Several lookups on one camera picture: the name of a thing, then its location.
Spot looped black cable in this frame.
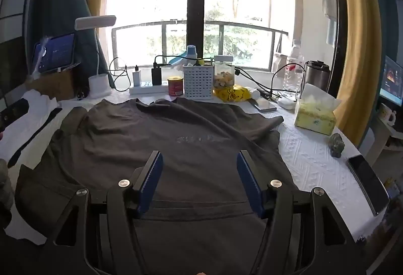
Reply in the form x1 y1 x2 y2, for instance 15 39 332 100
109 57 133 90

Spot clear snack jar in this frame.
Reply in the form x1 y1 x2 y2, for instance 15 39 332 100
213 55 235 90

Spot yellow plastic bag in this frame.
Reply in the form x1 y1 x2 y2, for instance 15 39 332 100
213 86 252 102

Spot red can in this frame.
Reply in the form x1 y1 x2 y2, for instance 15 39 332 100
167 76 184 97

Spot dark grey t-shirt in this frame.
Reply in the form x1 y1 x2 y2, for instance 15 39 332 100
14 98 299 275

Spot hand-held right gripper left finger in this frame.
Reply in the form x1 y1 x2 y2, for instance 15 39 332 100
33 151 164 275

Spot computer monitor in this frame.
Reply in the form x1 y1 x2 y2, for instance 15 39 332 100
379 55 403 107

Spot white garment with black stripe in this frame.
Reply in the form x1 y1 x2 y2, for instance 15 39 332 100
0 89 63 169

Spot clear water bottle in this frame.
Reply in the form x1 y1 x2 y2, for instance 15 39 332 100
282 39 305 93

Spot black balcony railing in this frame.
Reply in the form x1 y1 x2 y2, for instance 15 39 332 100
112 20 288 71

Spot cardboard box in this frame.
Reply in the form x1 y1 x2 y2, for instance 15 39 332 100
27 69 76 99

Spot person's left hand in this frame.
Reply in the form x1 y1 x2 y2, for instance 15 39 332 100
0 159 15 219

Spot yellow tissue box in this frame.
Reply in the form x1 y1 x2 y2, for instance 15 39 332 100
294 83 342 136

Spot black charger cable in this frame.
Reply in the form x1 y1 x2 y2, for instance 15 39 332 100
154 55 215 68

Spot black smartphone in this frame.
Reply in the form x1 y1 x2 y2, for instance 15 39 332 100
347 154 390 216

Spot hanging grey garment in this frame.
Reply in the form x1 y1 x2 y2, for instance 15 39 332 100
322 0 337 19

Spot long black cable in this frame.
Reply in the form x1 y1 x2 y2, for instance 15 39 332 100
234 67 303 96

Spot white mug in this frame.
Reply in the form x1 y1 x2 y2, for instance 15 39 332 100
378 103 396 127

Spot blue face mask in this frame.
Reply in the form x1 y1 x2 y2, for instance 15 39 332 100
166 55 189 67

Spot white desk lamp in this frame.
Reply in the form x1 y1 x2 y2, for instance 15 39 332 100
75 15 118 99

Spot hanging teal towel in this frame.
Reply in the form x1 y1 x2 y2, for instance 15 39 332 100
326 19 337 46

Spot white power strip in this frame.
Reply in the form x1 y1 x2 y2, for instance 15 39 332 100
129 82 186 95

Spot white textured tablecloth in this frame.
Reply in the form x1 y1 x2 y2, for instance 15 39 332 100
0 91 391 246

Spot white perforated basket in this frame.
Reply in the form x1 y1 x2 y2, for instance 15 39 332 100
183 62 215 100

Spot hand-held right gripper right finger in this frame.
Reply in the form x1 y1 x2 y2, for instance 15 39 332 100
236 150 367 275

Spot white side desk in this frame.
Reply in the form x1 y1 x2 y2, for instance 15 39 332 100
359 119 403 169

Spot green stone figurine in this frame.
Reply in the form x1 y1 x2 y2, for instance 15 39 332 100
328 133 345 158

